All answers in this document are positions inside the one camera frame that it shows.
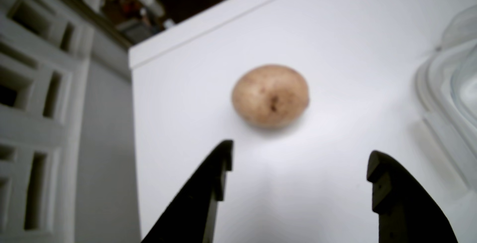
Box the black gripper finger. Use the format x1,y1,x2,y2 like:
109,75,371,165
366,151,460,243
140,140,234,243

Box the white lattice block screen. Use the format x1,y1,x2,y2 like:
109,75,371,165
0,0,95,243

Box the brown potato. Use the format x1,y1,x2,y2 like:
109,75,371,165
231,64,310,130

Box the clear glass food container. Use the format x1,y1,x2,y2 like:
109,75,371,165
440,4,477,139

